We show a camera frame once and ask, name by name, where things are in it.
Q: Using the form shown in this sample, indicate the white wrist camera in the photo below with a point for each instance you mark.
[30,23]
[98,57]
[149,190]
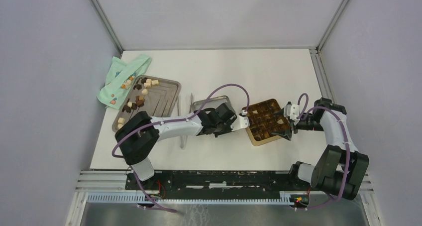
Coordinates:
[291,111]
[241,121]

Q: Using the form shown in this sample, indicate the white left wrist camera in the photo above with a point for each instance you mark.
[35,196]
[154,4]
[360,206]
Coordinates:
[241,121]

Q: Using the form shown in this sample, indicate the gold chocolate box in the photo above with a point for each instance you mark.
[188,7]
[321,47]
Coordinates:
[262,123]

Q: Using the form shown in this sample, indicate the metal chocolate tray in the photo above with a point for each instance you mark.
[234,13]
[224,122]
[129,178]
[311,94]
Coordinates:
[156,96]

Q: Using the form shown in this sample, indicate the green patterned cloth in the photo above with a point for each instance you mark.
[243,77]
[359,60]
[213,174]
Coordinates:
[120,79]

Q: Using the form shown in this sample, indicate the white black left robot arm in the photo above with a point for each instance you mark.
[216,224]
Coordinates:
[138,136]

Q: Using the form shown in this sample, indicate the silver box lid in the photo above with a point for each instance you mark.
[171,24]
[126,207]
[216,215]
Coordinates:
[214,103]

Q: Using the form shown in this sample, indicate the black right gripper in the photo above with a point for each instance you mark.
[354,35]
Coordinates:
[285,133]

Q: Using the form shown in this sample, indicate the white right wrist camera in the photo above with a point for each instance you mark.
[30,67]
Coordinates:
[291,111]

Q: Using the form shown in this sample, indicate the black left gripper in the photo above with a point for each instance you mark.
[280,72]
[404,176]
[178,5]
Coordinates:
[229,129]

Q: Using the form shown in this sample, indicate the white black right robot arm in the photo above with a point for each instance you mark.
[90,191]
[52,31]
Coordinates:
[341,168]

